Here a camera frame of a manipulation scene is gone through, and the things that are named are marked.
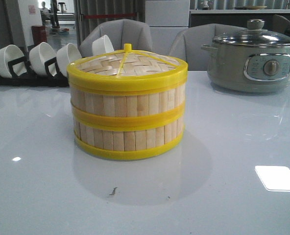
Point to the red fire extinguisher box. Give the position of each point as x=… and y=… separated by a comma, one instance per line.
x=39, y=34

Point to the white bowl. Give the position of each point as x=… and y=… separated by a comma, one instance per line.
x=67, y=54
x=8, y=53
x=39, y=55
x=102, y=45

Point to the green electric cooking pot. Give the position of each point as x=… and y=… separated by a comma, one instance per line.
x=247, y=68

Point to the bamboo steamer tier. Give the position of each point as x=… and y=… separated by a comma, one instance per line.
x=129, y=145
x=130, y=111

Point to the glass pot lid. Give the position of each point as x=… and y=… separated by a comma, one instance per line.
x=254, y=35

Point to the white cabinet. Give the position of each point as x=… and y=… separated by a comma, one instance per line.
x=166, y=18

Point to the grey chair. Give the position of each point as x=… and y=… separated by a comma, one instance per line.
x=120, y=32
x=187, y=44

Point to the right grey chair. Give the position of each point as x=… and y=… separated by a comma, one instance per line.
x=187, y=44

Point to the left grey chair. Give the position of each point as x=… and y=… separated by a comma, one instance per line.
x=120, y=32

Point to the woven bamboo steamer lid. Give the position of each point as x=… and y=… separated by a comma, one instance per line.
x=127, y=72

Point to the black dish rack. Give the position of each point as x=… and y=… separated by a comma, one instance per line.
x=53, y=78

